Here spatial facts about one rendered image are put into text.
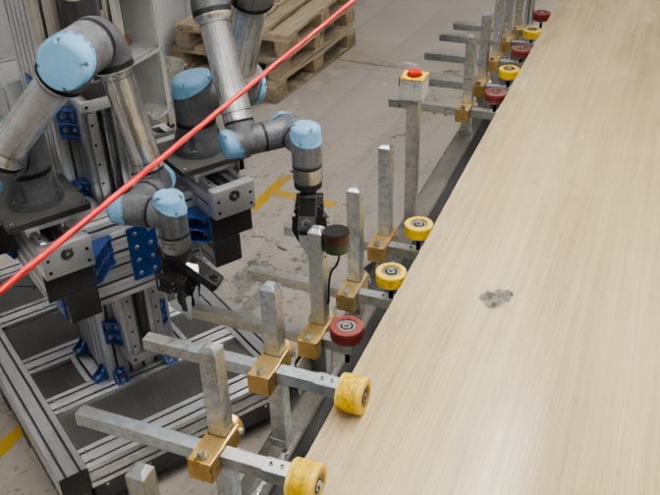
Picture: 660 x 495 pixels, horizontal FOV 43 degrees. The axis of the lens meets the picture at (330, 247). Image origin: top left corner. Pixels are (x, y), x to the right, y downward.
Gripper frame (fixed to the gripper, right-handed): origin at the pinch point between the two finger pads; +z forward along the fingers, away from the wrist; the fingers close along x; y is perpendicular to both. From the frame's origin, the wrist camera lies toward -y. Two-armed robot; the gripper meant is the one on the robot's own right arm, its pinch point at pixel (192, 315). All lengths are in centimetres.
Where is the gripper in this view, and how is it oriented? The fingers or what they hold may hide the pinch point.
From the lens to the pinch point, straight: 220.5
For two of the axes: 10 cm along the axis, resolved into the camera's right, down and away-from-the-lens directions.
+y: -9.3, -1.8, 3.2
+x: -3.7, 5.1, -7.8
